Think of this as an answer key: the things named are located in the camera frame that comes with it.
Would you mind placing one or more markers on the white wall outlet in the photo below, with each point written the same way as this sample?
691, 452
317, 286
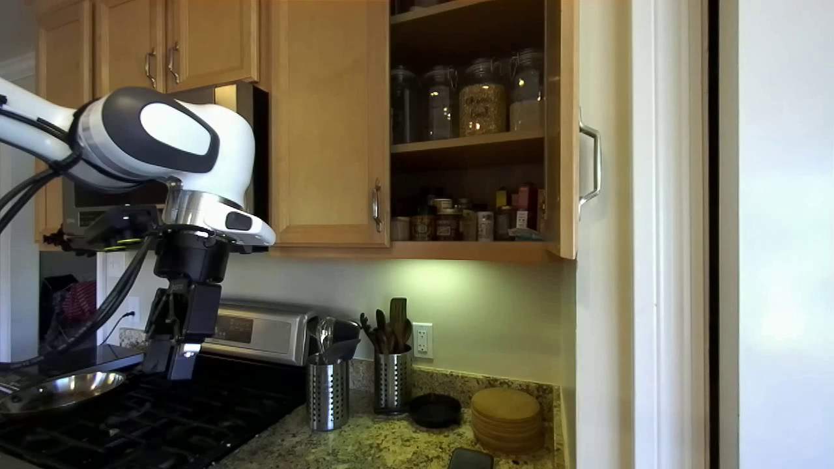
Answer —
423, 340

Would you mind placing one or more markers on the wide wooden cabinet door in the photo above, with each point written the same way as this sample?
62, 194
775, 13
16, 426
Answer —
330, 121

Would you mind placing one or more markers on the wide glass jar yellow label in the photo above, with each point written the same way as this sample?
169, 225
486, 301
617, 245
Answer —
483, 103

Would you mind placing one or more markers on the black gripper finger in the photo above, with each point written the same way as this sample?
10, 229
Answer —
187, 361
157, 358

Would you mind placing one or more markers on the steel utensil holder with ladles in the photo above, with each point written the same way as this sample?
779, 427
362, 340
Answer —
330, 397

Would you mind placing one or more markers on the small spice bottle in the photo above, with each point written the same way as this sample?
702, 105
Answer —
401, 226
446, 219
486, 225
423, 225

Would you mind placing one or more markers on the tall narrow wooden cabinet door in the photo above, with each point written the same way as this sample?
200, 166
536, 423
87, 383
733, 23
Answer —
65, 60

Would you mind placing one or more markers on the black round lid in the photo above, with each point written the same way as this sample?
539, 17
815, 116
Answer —
433, 409

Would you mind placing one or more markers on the white door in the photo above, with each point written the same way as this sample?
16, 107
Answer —
784, 236

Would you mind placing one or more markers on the silver frying pan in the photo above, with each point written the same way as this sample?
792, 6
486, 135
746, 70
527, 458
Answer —
62, 388

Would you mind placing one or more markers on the tall spice bottle red label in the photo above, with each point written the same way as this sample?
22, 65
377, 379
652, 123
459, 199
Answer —
522, 212

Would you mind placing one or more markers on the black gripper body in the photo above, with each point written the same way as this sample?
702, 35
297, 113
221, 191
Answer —
195, 303

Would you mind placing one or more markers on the metal ladle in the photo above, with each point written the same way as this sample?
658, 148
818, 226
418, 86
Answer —
319, 337

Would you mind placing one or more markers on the glass jar with pale grains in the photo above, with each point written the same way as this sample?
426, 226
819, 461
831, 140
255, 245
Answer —
526, 95

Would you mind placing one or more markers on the short wooden cabinet door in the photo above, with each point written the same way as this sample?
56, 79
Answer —
126, 40
212, 40

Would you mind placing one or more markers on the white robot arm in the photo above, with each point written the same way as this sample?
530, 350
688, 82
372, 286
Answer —
147, 131

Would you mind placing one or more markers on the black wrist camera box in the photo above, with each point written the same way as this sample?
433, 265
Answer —
105, 226

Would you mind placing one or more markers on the black gas stove steel panel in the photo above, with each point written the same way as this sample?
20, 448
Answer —
174, 418

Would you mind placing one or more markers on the glass jar with grey contents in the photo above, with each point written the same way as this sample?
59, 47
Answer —
441, 105

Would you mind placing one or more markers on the steel utensil holder wooden tools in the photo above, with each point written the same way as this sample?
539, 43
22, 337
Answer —
394, 381

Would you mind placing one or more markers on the black serving spoon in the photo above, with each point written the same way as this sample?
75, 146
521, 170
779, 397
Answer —
345, 342

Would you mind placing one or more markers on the stainless steel microwave oven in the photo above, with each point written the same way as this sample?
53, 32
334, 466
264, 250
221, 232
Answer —
257, 146

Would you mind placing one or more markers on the white door frame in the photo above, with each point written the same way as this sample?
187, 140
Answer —
668, 236

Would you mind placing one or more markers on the dark glass storage jar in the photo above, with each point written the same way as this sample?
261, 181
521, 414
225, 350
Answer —
406, 105

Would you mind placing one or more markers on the wooden spatula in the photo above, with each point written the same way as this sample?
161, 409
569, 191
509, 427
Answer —
397, 323

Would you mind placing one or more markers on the tall spice bottle yellow cap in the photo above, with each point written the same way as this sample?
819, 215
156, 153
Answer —
502, 217

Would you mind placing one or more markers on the black cooking utensil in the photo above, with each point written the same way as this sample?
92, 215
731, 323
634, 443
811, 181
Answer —
373, 332

